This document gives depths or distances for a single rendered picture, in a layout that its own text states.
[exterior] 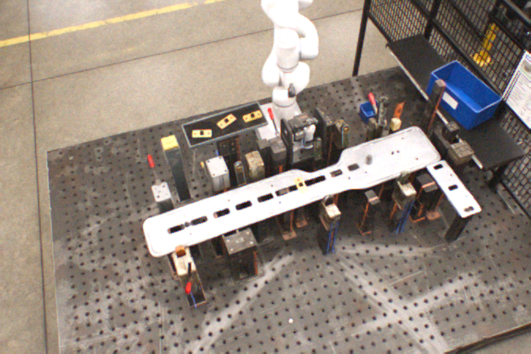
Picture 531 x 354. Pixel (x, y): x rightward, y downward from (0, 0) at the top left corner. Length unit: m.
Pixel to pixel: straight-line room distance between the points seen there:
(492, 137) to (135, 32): 3.15
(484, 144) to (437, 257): 0.57
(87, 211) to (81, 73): 1.93
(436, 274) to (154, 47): 2.99
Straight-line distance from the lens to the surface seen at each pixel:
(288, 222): 2.42
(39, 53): 4.77
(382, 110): 2.42
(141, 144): 2.90
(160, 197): 2.25
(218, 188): 2.29
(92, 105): 4.17
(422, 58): 2.87
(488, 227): 2.73
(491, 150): 2.56
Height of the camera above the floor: 2.93
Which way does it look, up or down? 54 degrees down
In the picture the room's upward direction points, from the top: 2 degrees counter-clockwise
